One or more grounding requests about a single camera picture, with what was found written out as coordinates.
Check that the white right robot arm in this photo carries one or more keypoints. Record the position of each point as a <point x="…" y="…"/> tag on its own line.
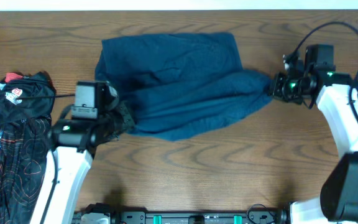
<point x="331" y="92"/>

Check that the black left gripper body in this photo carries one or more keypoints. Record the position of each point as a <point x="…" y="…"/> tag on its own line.
<point x="117" y="121"/>

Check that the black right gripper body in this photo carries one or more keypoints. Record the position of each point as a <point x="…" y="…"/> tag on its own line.
<point x="289" y="89"/>

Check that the black mounting rail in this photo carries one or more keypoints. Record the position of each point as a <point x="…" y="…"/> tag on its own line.
<point x="103" y="213"/>

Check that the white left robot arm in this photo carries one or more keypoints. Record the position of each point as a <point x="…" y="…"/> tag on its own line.
<point x="73" y="144"/>

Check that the black patterned garment pile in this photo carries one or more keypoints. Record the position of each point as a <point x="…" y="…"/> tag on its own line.
<point x="25" y="107"/>

